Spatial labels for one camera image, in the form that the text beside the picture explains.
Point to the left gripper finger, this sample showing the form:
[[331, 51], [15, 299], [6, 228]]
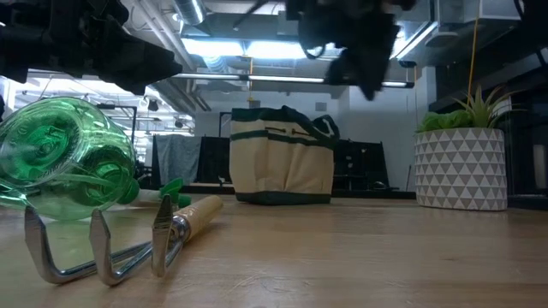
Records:
[[137, 64]]

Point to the succulent in triangle-patterned pot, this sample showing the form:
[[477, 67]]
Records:
[[460, 171]]

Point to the long LED light bar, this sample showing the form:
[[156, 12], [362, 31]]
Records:
[[278, 79]]

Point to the black panel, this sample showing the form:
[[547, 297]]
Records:
[[364, 162], [214, 158]]

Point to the beige green gardening tote bag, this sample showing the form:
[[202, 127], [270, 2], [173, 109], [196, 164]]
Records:
[[278, 167]]

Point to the silver ceiling duct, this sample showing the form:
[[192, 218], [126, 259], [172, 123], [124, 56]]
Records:
[[190, 10]]

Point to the black aluminium table frame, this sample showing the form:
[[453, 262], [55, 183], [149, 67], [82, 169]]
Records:
[[385, 194]]

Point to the grey cloth cover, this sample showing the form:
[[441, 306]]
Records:
[[177, 158]]

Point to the black cabinet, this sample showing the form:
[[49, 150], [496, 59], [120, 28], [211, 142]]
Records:
[[520, 162]]

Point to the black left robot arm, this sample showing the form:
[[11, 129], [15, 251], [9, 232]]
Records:
[[10, 55]]

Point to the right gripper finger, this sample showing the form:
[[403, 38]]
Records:
[[341, 70], [371, 70]]

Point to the green plastic spray bottle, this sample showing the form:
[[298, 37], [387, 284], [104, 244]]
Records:
[[64, 158]]

